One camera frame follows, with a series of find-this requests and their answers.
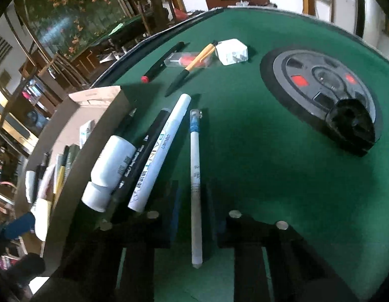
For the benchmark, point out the slim black pen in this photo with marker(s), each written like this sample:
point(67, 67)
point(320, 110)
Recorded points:
point(127, 122)

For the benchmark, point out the grey green pen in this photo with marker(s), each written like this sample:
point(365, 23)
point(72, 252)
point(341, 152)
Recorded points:
point(71, 157)

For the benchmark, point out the black pen red end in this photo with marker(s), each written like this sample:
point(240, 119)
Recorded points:
point(163, 61)

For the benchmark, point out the brown cardboard box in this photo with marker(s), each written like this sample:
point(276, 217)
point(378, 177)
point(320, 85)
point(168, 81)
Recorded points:
point(101, 119)

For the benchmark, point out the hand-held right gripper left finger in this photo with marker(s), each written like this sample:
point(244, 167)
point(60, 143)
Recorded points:
point(175, 210)

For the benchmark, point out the red plastic bag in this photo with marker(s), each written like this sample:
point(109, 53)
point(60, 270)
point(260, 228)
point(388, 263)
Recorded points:
point(181, 15)

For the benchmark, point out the white squeeze tube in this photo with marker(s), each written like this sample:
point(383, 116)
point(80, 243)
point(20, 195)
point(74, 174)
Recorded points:
point(86, 132)

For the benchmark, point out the white tower air conditioner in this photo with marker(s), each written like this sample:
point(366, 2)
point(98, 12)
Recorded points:
point(370, 12)

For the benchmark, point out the dark wooden chair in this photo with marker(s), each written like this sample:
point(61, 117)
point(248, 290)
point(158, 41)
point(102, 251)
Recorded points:
point(153, 9)
point(59, 66)

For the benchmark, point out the floral wall painting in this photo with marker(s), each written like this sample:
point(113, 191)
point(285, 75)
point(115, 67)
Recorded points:
point(65, 15)

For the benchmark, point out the white plastic bottle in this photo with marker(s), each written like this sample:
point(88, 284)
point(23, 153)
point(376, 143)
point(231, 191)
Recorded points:
point(111, 163)

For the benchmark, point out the black marker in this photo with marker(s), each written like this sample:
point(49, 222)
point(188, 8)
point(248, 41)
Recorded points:
point(144, 151)

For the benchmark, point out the white gel pen clear cap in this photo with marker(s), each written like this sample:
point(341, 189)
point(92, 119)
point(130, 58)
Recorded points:
point(196, 179)

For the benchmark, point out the clear case red insert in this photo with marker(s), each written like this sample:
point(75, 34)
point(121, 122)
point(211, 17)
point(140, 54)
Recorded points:
point(175, 59)

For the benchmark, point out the orange and black pen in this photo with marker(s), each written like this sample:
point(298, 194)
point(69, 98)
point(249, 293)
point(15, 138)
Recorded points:
point(182, 77)

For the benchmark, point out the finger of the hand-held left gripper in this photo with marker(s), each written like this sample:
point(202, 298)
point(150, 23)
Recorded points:
point(26, 267)
point(16, 226)

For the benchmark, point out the white charger plug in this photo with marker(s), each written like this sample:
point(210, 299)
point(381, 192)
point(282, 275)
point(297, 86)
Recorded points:
point(230, 52)

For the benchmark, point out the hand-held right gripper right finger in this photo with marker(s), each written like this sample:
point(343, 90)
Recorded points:
point(215, 226)

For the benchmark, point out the green mahjong table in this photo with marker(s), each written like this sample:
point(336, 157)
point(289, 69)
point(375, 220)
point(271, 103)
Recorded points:
point(125, 25)

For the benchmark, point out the round black table panel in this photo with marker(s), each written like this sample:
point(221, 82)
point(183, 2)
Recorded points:
point(326, 78)

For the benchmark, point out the white paint marker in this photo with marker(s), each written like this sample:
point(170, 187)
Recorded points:
point(163, 151)

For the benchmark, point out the cream plastic case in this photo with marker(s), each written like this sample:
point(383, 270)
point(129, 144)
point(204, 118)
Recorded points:
point(42, 218)

